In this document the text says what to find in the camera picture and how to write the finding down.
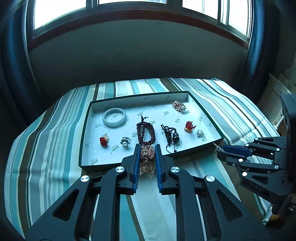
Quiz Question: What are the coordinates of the silver rhinestone bar brooch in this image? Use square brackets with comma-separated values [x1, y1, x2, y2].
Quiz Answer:
[213, 143, 224, 152]

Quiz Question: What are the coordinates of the red knot gold charm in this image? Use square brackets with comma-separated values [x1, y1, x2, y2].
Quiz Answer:
[184, 121, 196, 133]

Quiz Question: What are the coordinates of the gold chain necklace pile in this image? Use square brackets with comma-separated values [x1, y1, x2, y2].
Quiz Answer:
[139, 145, 157, 179]

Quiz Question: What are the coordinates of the black cord bead pendant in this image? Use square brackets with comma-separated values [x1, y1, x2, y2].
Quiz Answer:
[161, 124, 180, 154]

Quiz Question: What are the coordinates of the silver pearl flower brooch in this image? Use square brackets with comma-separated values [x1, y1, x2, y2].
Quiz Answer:
[120, 137, 130, 148]

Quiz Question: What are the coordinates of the gold pearl flower brooch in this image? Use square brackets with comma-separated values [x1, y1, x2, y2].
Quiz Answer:
[171, 101, 186, 113]

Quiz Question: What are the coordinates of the pale jade bangle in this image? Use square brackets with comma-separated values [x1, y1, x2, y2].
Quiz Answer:
[102, 108, 126, 128]

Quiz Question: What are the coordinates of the dark red bead bracelet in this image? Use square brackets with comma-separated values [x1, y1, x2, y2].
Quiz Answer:
[136, 114, 157, 147]

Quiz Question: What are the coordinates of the shallow green jewelry tray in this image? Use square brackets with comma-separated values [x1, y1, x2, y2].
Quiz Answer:
[78, 91, 224, 172]

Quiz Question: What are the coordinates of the white carved cabinet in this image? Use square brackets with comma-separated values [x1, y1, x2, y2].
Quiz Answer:
[258, 73, 295, 128]

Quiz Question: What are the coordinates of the striped teal tablecloth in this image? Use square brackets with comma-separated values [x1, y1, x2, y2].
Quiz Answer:
[4, 78, 278, 240]

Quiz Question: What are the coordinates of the dark blue right curtain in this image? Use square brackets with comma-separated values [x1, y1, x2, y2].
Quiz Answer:
[235, 1, 280, 103]

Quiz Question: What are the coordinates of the dark blue curtain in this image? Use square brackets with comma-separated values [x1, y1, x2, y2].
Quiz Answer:
[0, 0, 43, 130]
[235, 1, 280, 103]

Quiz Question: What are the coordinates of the dark blue left curtain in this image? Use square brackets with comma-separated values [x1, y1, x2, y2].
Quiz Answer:
[0, 0, 43, 130]

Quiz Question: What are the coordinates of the window with dark frame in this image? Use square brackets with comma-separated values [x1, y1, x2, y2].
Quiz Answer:
[23, 0, 254, 50]

